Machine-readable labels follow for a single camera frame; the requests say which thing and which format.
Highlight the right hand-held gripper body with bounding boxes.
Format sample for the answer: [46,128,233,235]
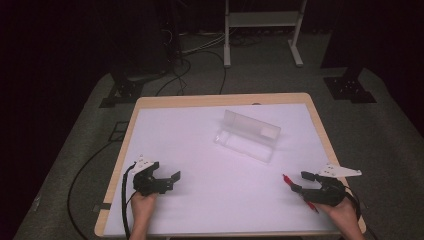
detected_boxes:
[301,162,363,206]

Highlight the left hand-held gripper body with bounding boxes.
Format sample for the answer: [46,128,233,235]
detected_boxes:
[129,154,175,197]

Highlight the red pen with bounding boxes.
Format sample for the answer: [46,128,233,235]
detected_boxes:
[282,173,320,214]

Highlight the clear plastic pencil case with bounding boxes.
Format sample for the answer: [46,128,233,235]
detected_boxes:
[213,109,282,165]

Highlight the person's left hand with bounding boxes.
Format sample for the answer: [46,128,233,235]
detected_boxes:
[130,191,158,222]

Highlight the person's right hand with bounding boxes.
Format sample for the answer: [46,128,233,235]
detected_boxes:
[314,196,360,233]

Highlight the white table mat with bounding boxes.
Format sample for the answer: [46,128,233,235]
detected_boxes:
[102,102,342,238]

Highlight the black tape strip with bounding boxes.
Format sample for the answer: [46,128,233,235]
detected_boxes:
[92,202,112,213]

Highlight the black stand base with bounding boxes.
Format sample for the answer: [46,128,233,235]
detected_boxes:
[98,64,168,109]
[320,49,378,105]

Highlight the wooden table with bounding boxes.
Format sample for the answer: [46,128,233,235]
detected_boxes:
[93,92,367,239]

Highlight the white metal stand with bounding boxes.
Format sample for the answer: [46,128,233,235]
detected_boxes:
[223,0,309,69]

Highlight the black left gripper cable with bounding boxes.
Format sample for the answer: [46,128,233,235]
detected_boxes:
[120,161,138,240]

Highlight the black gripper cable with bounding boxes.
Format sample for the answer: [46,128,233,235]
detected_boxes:
[120,161,138,240]
[344,185,380,240]

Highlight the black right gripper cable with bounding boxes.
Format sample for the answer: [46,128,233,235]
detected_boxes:
[344,185,380,240]

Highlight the long black floor cable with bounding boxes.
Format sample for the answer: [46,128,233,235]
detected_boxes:
[66,139,118,240]

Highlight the black looped floor cable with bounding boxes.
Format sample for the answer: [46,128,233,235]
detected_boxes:
[154,49,228,98]

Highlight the white floor cables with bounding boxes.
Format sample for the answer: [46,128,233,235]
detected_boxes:
[179,30,228,56]

